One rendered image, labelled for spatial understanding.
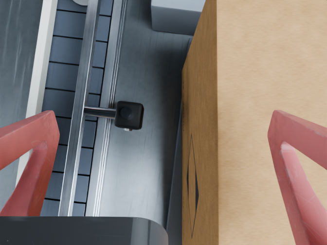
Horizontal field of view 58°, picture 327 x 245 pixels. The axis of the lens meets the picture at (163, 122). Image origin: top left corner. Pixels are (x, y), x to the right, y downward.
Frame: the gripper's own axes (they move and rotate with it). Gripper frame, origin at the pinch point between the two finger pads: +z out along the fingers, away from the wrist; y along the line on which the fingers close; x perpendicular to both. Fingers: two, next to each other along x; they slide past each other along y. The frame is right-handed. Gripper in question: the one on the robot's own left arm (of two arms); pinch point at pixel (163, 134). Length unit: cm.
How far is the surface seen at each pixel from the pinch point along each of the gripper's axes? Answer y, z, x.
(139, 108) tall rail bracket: 2.7, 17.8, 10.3
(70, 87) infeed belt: 13.2, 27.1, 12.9
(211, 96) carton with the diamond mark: -3.2, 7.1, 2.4
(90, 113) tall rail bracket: 8.4, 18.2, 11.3
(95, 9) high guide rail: 7.9, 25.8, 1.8
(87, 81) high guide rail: 8.7, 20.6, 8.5
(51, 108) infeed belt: 15.8, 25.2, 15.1
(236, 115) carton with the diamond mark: -4.4, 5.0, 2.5
